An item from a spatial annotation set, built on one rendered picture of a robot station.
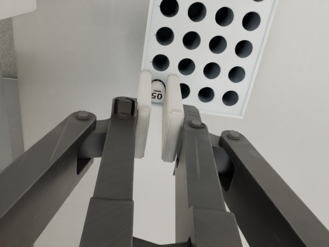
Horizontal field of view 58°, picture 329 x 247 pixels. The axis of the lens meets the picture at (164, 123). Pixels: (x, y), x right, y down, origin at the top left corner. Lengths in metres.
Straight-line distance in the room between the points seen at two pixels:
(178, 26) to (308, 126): 0.16
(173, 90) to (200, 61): 0.05
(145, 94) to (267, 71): 0.14
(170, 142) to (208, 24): 0.10
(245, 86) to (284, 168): 0.12
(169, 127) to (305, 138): 0.19
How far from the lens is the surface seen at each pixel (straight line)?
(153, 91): 0.21
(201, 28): 0.22
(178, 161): 0.15
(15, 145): 0.69
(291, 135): 0.31
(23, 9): 0.18
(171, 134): 0.15
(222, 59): 0.22
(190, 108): 0.18
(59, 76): 0.27
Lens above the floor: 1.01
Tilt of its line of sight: 64 degrees down
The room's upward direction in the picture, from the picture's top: 178 degrees clockwise
